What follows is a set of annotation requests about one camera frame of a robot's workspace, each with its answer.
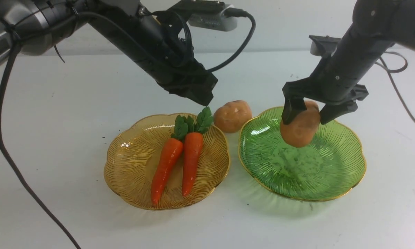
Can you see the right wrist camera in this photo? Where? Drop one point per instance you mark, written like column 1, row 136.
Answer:
column 323, row 46

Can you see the orange carrot with green leaves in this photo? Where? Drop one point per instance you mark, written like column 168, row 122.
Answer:
column 170, row 153

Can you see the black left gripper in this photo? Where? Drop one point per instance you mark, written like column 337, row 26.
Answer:
column 165, row 52

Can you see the amber ribbed glass plate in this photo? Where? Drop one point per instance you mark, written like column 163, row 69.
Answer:
column 134, row 154

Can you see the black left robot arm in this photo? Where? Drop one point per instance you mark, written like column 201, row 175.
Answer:
column 39, row 25

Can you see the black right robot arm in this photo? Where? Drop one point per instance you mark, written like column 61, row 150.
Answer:
column 376, row 26

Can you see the green ribbed glass plate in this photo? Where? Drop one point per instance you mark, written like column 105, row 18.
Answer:
column 330, row 166

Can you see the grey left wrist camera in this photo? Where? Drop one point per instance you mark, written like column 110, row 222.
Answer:
column 212, row 15

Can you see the brown potato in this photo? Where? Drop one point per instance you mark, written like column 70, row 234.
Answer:
column 300, row 132
column 232, row 116

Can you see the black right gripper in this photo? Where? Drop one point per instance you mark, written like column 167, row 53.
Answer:
column 333, row 82

